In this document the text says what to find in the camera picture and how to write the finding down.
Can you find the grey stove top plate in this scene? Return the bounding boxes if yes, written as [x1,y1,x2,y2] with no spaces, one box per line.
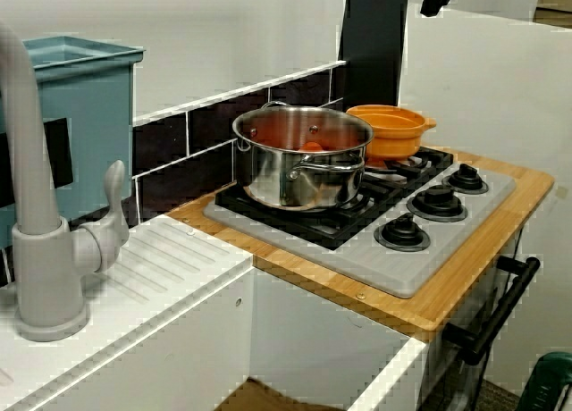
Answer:
[203,160,518,299]

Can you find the orange plastic pot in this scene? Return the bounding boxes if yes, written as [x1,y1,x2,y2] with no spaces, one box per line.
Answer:
[346,105,438,167]

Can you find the black burner grate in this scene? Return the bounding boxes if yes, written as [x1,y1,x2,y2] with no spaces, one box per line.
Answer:
[214,173,381,251]
[357,145,456,193]

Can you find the grey toy faucet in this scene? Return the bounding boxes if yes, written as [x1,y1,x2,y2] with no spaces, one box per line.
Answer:
[0,20,130,343]

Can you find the teal box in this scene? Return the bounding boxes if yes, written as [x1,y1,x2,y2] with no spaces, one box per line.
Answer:
[0,35,147,251]

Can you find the black oven door handle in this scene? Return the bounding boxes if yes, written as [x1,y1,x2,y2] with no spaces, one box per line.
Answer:
[442,255,542,366]

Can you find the wooden countertop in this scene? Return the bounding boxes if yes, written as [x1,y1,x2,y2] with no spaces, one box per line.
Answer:
[165,149,555,332]

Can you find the dark tile backsplash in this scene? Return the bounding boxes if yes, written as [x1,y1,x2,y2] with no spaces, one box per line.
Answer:
[0,60,348,291]

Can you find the black stove knob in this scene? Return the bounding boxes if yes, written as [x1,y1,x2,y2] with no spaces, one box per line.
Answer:
[374,213,432,253]
[406,184,469,222]
[442,163,491,195]

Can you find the white sink unit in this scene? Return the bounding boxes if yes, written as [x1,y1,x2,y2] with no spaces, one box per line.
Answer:
[0,214,430,411]

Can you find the green object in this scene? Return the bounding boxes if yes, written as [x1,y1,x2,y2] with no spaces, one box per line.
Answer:
[520,351,572,411]

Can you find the white oven door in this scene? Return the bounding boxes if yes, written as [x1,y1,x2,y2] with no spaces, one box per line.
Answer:
[426,231,528,411]

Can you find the stainless steel pot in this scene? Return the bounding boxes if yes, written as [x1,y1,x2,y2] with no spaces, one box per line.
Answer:
[231,100,375,212]

